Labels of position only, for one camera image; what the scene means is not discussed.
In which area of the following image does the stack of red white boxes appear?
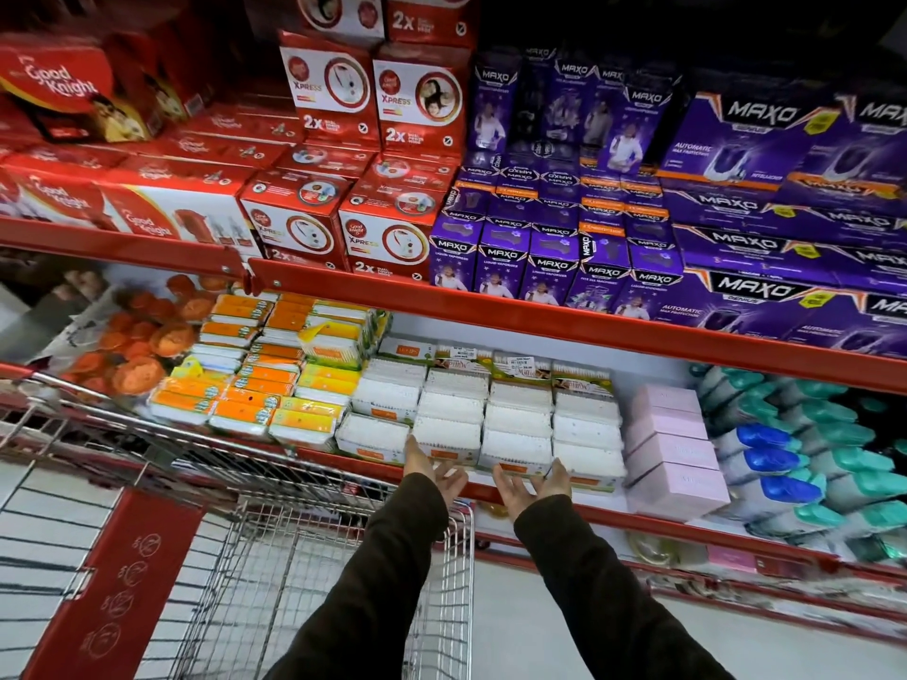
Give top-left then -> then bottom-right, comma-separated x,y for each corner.
240,0 -> 479,282

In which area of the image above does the person's right forearm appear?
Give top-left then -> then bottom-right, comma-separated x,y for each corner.
513,494 -> 736,680

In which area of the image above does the pink box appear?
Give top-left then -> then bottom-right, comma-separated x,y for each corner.
623,434 -> 721,484
633,383 -> 704,420
626,409 -> 711,447
626,463 -> 732,523

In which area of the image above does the red cart seat flap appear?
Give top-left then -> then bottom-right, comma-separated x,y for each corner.
21,487 -> 207,680

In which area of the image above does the stack of small purple boxes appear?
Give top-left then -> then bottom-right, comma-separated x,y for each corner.
428,43 -> 687,321

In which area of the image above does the pink shelf label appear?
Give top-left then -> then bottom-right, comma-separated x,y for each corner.
707,545 -> 761,576

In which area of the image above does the person's left forearm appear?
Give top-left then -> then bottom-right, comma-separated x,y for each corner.
264,473 -> 452,680

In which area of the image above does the red metal shelf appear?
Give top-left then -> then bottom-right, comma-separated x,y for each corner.
0,215 -> 907,397
0,361 -> 907,585

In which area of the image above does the person's left hand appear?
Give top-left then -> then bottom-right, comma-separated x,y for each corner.
403,435 -> 469,510

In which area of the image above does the blue capped bottle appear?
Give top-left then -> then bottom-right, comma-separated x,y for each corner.
733,476 -> 824,518
726,448 -> 810,484
712,423 -> 793,457

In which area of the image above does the pile of orange round packets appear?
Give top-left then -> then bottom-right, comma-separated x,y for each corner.
60,272 -> 233,399

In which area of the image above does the person's right hand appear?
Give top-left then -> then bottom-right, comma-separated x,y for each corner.
492,458 -> 573,522

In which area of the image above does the metal wire shopping cart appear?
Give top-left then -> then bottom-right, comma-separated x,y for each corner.
0,366 -> 476,680

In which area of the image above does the stack of orange yellow packs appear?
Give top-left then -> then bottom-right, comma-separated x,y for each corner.
147,292 -> 393,452

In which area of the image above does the row of teal capped bottles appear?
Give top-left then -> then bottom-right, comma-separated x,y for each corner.
689,362 -> 907,566

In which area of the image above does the stack of white swab packs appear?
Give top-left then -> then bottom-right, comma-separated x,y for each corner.
333,336 -> 629,495

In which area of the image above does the stack of wide red boxes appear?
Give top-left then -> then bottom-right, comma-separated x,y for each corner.
0,7 -> 265,261

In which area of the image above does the stack of large purple boxes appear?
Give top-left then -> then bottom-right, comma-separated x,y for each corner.
650,83 -> 907,360

